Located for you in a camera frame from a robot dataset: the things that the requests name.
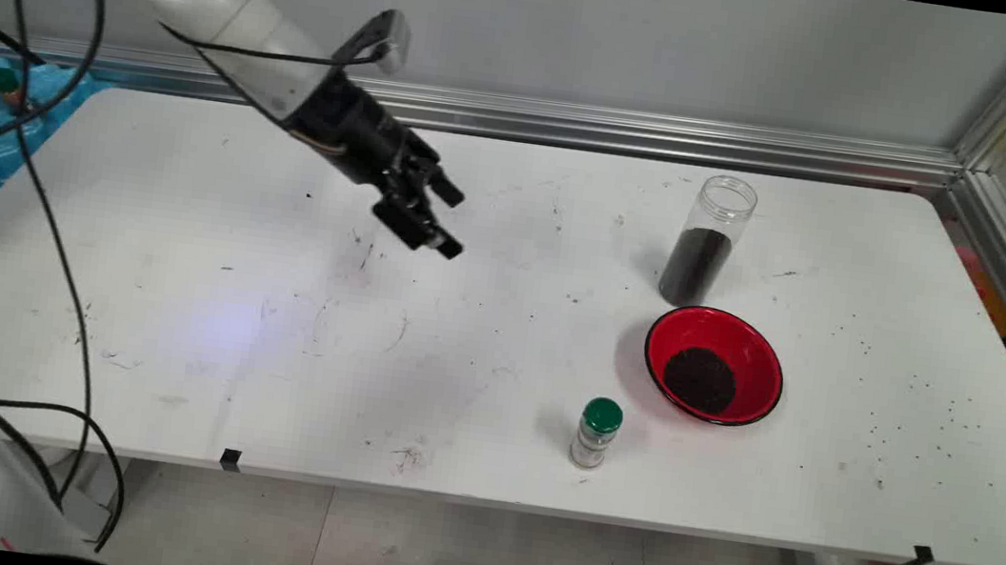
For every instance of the black seed pile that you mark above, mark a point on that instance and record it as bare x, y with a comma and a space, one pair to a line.
699, 379

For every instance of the red bowl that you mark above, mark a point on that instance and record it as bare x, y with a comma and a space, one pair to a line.
717, 333

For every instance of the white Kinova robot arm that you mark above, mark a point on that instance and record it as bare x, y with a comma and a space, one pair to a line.
211, 2

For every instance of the green cap spice bottle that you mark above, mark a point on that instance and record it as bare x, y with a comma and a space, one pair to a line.
602, 417

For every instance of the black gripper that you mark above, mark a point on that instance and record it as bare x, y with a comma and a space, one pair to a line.
358, 135

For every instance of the long aluminium frame rail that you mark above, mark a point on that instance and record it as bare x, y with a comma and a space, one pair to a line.
580, 124

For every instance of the black seed fill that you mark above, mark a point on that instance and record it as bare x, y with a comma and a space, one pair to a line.
695, 268

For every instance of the small green cap bottle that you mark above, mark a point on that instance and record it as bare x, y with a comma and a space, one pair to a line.
3, 79

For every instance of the clear plastic jar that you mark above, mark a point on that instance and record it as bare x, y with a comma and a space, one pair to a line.
723, 209

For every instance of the black tape marker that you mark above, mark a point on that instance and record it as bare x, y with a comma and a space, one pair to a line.
923, 556
231, 459

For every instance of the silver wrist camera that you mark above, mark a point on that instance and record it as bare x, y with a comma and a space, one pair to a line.
393, 43

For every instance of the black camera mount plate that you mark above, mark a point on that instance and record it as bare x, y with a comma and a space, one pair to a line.
358, 39

